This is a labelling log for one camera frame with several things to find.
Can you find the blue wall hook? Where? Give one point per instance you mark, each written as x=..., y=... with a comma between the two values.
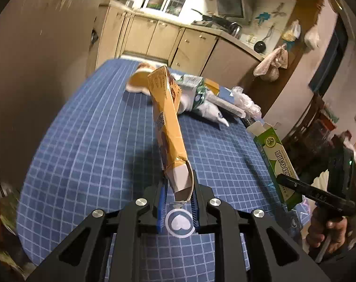
x=263, y=17

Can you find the hanging white plastic bag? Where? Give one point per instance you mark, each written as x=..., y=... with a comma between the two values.
x=311, y=36

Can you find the white tube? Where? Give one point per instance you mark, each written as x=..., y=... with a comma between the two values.
x=208, y=111

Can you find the person's right hand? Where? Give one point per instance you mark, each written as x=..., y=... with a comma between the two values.
x=333, y=232

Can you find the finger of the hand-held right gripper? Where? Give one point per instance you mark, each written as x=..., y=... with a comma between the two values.
x=313, y=194

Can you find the green patterned white carton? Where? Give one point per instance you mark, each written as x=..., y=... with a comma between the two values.
x=197, y=86

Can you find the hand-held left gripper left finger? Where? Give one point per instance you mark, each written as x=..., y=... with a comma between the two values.
x=161, y=208

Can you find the hanging yellow white bag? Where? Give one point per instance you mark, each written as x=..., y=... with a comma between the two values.
x=291, y=32

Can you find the black hanging ladle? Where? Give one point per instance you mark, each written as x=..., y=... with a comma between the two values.
x=259, y=47

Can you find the dark blue door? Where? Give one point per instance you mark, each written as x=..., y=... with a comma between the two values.
x=328, y=64

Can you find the long white box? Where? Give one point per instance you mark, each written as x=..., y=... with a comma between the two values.
x=225, y=104

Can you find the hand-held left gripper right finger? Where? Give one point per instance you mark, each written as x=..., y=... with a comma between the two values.
x=195, y=211

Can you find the long yellow carton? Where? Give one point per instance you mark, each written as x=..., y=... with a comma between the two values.
x=166, y=123

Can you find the grey refrigerator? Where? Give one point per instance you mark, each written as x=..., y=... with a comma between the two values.
x=42, y=64

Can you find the crumpled clear plastic bag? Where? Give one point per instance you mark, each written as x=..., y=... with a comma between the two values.
x=247, y=102

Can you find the dark wooden chair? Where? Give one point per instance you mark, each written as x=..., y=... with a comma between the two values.
x=304, y=123

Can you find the hanging pink plastic bag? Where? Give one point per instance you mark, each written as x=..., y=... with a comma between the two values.
x=269, y=63

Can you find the steel kettle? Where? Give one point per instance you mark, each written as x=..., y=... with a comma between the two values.
x=235, y=28

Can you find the steel range hood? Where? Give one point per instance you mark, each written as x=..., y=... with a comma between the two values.
x=228, y=1

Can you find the black wok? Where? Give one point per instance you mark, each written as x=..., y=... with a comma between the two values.
x=213, y=19

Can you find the beige kitchen cabinets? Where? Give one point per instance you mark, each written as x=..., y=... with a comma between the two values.
x=195, y=47

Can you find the small yellow box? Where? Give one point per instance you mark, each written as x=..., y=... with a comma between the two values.
x=211, y=85

